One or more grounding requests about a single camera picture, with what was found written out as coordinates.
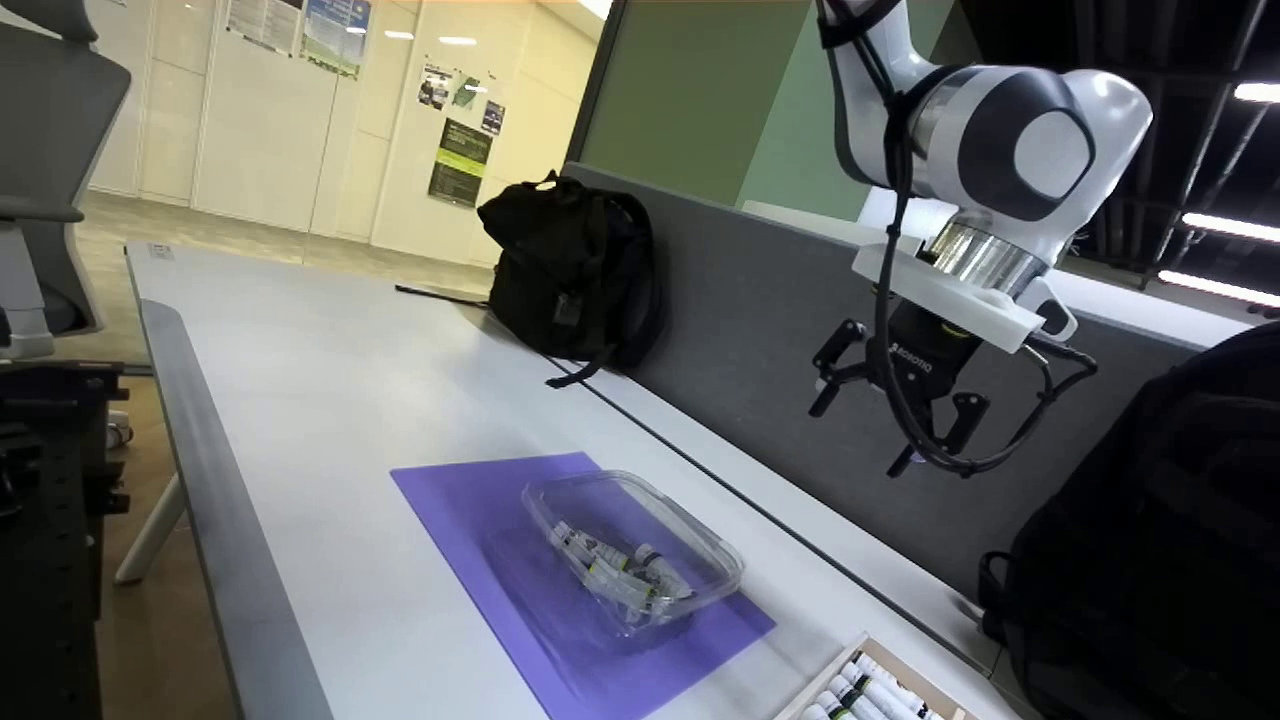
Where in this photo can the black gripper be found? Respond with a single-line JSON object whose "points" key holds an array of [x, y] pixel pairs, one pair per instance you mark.
{"points": [[926, 354]]}

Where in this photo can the clear plastic lid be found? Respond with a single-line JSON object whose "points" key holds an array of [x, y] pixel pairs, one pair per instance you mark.
{"points": [[624, 510]]}

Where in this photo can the gray desk partition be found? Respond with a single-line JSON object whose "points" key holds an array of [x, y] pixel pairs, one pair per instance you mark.
{"points": [[746, 344]]}

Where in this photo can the white paint tube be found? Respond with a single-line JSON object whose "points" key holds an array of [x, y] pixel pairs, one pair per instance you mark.
{"points": [[573, 540], [667, 569], [826, 708], [884, 687], [859, 703], [623, 586]]}

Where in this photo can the wooden paint tube box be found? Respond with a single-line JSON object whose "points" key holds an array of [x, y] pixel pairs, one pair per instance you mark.
{"points": [[934, 687]]}

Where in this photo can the ceiling tube light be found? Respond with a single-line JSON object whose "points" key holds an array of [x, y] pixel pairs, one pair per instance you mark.
{"points": [[1221, 291], [1257, 95], [1234, 225]]}

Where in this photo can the purple mat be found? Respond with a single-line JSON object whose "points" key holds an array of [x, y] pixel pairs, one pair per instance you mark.
{"points": [[452, 534]]}

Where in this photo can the white table leg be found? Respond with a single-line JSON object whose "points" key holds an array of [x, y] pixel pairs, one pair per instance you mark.
{"points": [[149, 534]]}

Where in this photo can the black equipment rack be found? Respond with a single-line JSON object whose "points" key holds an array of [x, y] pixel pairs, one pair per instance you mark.
{"points": [[52, 534]]}

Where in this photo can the gray office chair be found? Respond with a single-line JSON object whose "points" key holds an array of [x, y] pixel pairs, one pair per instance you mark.
{"points": [[52, 123]]}

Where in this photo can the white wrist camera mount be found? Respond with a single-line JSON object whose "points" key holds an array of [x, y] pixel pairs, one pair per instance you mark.
{"points": [[980, 314]]}

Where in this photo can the small photo wall poster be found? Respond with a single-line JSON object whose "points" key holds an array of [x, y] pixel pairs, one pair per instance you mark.
{"points": [[494, 116], [467, 95], [434, 90]]}

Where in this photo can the green black wall poster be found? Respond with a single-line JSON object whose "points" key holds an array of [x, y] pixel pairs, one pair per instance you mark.
{"points": [[463, 160]]}

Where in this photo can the blue white wall poster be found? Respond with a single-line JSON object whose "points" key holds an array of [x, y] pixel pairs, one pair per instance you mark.
{"points": [[339, 28]]}

